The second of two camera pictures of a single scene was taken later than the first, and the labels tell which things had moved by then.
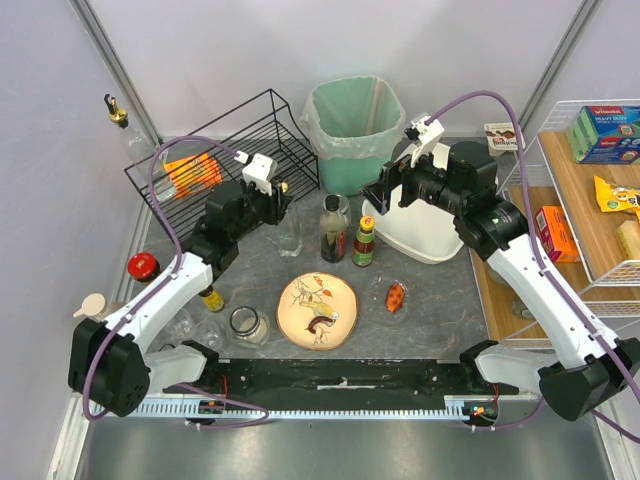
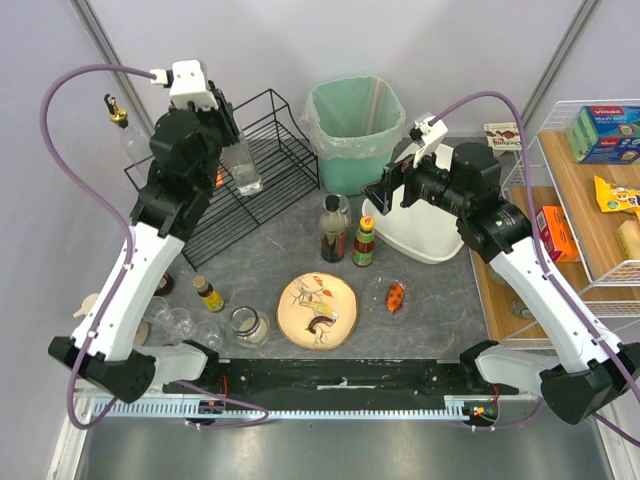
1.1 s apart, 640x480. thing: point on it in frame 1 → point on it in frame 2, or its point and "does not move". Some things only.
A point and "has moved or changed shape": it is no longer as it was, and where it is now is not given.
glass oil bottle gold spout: (290, 241) has moved or changed shape
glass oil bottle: (140, 148) does not move
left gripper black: (275, 204) → (223, 111)
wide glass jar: (248, 328) does not move
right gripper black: (388, 181) does not move
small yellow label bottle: (212, 300) does not move
